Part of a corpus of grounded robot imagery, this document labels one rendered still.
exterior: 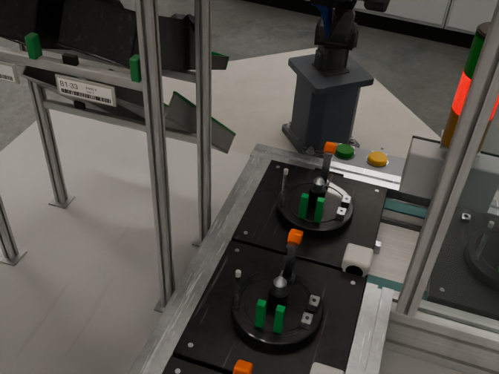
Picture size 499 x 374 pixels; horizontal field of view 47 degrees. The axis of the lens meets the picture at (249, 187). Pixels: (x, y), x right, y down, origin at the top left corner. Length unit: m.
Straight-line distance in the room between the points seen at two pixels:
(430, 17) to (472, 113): 3.34
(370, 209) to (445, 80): 2.63
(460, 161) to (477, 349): 0.35
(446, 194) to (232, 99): 0.89
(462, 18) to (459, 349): 3.20
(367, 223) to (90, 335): 0.52
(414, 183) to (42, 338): 0.65
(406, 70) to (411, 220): 2.60
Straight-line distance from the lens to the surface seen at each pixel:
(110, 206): 1.24
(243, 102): 1.56
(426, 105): 3.38
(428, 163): 0.79
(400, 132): 1.52
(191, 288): 0.95
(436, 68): 3.79
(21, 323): 1.07
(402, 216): 1.15
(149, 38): 0.71
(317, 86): 1.25
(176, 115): 0.93
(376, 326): 0.93
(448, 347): 1.00
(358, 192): 1.13
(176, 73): 0.93
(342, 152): 1.22
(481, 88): 0.70
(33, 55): 0.82
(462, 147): 0.74
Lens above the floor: 1.69
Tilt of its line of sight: 40 degrees down
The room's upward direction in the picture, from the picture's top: 3 degrees clockwise
